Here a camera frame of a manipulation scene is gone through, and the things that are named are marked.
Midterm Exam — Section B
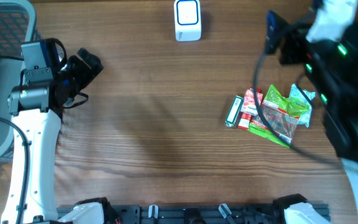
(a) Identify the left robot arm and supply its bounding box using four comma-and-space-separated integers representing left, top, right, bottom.
1, 38, 104, 223

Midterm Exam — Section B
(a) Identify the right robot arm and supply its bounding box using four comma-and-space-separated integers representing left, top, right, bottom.
262, 11, 358, 212

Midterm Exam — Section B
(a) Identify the teal tissue pack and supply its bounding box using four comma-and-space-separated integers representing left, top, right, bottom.
289, 84, 316, 128

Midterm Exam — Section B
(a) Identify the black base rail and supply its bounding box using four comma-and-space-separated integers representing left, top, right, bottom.
56, 197, 332, 224

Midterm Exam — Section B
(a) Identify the white barcode scanner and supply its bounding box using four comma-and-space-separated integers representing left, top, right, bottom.
173, 0, 201, 42

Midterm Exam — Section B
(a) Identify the grey black mesh basket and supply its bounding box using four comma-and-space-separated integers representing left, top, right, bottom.
0, 0, 40, 161

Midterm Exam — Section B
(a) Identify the black left camera cable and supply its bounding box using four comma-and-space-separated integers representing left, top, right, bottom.
0, 54, 31, 224

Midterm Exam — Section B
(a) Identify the green snack bag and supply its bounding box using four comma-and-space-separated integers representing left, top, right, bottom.
249, 85, 299, 147

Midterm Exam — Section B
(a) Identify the green gum pack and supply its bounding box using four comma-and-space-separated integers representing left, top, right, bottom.
225, 96, 244, 128

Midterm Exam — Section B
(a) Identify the red tissue pack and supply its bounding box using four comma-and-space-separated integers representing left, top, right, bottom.
241, 88, 258, 116

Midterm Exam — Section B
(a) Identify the red coffee stick sachet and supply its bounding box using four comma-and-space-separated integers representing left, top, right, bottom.
237, 86, 262, 131

